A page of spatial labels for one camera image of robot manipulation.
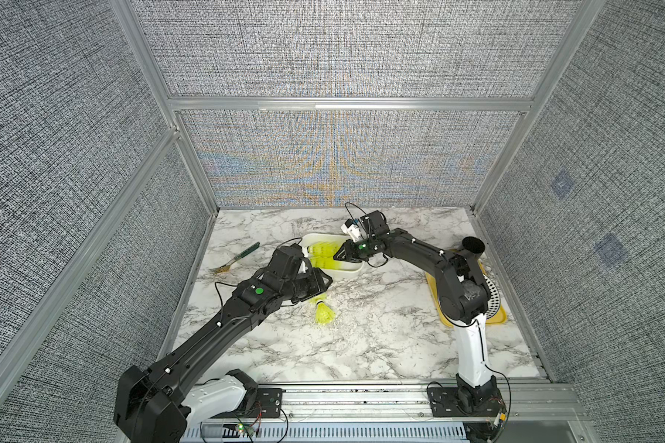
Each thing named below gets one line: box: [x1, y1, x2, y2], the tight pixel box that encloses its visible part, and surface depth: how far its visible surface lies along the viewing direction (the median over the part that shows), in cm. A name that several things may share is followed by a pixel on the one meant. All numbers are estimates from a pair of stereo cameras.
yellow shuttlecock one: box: [306, 240, 342, 257], surface depth 105 cm
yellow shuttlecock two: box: [309, 256, 343, 270], surface depth 99 cm
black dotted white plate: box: [483, 274, 502, 321], surface depth 90 cm
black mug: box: [461, 236, 486, 259], surface depth 99 cm
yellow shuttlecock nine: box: [314, 299, 337, 325], surface depth 92 cm
